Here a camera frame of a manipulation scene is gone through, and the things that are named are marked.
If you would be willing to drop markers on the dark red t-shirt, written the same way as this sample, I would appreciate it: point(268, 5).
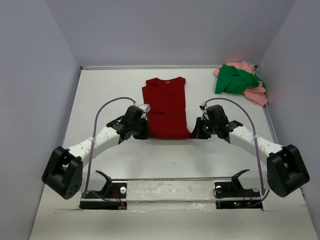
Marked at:
point(167, 116)

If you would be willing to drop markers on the green t-shirt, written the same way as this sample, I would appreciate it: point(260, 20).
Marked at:
point(233, 80)

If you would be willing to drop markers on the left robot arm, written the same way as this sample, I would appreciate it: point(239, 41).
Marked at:
point(64, 170)

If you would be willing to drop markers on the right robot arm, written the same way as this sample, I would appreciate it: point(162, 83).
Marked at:
point(281, 168)

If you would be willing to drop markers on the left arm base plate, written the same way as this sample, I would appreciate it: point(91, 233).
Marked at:
point(111, 198)

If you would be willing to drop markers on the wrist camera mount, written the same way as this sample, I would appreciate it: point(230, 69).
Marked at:
point(145, 107)
point(203, 106)

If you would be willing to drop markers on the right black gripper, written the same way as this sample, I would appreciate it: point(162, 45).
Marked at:
point(200, 128)

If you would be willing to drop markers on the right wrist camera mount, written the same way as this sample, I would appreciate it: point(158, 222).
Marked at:
point(203, 106)

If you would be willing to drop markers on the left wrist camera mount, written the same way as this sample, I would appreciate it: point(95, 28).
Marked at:
point(145, 107)

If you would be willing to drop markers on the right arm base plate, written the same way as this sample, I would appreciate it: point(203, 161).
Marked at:
point(230, 195)

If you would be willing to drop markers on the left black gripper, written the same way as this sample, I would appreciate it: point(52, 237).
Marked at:
point(141, 129)

